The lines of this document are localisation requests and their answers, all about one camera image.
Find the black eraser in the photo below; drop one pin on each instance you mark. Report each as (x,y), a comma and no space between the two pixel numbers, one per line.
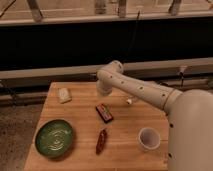
(104,113)

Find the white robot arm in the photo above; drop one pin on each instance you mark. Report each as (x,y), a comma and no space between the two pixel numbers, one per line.
(189,114)

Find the white wrapped packet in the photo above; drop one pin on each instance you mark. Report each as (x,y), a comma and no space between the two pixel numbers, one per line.
(63,95)

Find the brown sausage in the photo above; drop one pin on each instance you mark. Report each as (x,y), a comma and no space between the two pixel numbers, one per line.
(101,141)

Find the wooden cutting board table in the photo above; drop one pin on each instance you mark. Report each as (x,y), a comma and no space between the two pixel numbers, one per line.
(122,151)

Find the white paper cup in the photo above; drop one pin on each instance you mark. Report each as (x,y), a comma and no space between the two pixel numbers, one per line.
(149,139)

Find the green ceramic plate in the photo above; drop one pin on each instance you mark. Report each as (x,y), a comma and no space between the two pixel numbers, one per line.
(54,138)

